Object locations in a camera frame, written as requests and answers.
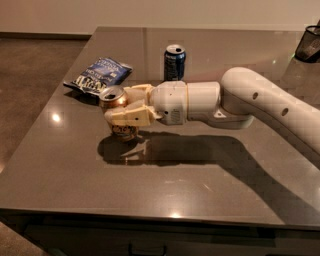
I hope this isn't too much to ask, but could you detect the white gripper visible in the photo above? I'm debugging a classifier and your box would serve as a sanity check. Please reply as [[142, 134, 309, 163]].
[[104, 81, 187, 127]]

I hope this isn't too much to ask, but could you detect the cabinet drawer handle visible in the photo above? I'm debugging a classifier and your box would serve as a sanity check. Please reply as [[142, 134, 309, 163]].
[[128, 243, 167, 256]]

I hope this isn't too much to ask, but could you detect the blue chip bag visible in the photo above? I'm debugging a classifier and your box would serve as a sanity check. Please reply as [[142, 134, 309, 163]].
[[63, 58, 133, 96]]

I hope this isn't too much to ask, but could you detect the orange soda can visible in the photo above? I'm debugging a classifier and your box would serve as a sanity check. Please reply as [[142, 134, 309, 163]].
[[99, 86, 138, 142]]

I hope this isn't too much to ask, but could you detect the blue soda can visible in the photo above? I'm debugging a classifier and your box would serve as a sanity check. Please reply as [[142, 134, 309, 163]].
[[164, 44, 186, 81]]

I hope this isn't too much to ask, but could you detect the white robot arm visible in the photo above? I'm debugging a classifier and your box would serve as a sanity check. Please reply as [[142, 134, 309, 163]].
[[99, 67, 320, 154]]

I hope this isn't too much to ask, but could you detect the black mesh pen holder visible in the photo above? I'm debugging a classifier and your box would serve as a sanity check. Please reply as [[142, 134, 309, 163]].
[[295, 20, 320, 63]]

